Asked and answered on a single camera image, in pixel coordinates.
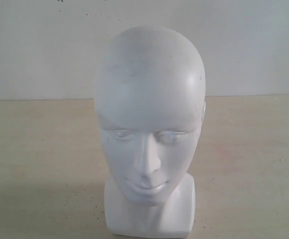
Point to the white mannequin head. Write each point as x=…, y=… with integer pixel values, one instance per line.
x=150, y=103

